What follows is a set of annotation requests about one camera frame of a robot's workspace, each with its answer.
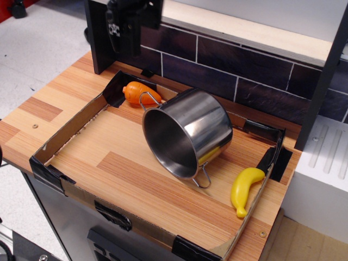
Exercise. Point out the black chair caster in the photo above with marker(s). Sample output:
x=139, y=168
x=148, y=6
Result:
x=18, y=9

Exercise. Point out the dark brick backsplash shelf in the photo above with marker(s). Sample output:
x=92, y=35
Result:
x=264, y=71

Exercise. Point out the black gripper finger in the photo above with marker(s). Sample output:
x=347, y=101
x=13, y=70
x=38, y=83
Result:
x=125, y=36
x=151, y=13

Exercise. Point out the stainless steel pot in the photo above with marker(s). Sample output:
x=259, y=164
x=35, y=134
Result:
x=187, y=132

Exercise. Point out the yellow toy banana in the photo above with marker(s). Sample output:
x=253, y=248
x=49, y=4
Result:
x=241, y=188

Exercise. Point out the cardboard fence with black tape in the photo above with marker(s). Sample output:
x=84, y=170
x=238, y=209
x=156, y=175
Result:
x=98, y=172

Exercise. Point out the orange toy carrot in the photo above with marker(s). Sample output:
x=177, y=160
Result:
x=137, y=92

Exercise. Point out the black oven control panel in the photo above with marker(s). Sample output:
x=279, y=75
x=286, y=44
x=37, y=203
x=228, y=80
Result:
x=126, y=248

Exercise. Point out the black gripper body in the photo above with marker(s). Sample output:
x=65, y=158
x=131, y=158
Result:
x=119, y=11

